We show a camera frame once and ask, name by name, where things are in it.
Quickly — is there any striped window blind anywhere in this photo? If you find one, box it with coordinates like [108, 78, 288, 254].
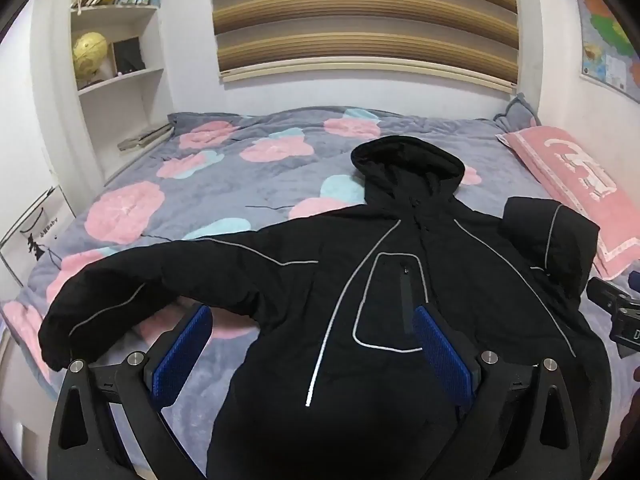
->
[207, 0, 521, 93]

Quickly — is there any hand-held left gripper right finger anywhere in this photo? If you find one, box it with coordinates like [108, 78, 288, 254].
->
[411, 302, 613, 480]

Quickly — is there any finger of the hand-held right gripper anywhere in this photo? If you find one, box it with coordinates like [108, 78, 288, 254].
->
[586, 276, 632, 317]

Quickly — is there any grey pillow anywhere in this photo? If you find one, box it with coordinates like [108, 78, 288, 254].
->
[492, 92, 543, 131]

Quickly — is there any black hooded jacket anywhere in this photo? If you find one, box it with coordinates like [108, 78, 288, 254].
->
[38, 136, 613, 480]

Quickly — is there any white corner bookshelf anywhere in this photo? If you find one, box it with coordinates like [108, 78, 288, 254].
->
[70, 0, 168, 181]

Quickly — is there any pink pillow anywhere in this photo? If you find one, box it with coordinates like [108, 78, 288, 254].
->
[495, 125, 640, 281]

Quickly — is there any grey floral blanket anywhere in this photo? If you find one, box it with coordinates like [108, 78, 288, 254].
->
[0, 107, 640, 480]

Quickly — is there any white paper bag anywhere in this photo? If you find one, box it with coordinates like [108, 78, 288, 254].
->
[0, 186, 76, 291]

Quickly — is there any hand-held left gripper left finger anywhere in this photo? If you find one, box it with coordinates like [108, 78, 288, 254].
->
[47, 302, 214, 480]

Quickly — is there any colourful wall map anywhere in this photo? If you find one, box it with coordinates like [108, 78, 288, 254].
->
[570, 0, 640, 96]

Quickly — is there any black picture frame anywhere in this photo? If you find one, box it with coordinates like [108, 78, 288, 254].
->
[111, 37, 146, 76]

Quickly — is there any golden globe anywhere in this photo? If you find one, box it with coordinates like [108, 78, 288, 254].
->
[72, 31, 110, 83]

